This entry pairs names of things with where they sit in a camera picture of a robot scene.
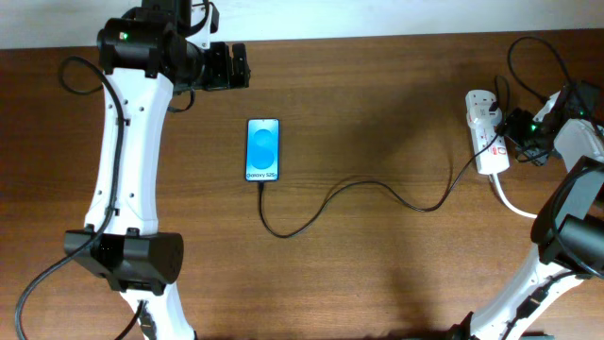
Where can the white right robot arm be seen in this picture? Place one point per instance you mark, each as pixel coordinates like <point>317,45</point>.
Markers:
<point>567,241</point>

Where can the white power strip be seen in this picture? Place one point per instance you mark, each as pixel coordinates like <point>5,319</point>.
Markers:
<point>491,152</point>

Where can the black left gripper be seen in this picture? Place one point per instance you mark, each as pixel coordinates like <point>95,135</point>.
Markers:
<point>222,77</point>

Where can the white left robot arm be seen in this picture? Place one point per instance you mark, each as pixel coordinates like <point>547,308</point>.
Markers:
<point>152,53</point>

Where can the white USB charger adapter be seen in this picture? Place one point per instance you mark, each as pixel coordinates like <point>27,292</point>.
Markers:
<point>482,109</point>

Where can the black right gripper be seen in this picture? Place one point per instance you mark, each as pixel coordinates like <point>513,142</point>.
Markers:
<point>512,121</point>

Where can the blue Galaxy smartphone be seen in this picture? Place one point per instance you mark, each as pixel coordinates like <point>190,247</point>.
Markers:
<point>262,150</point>

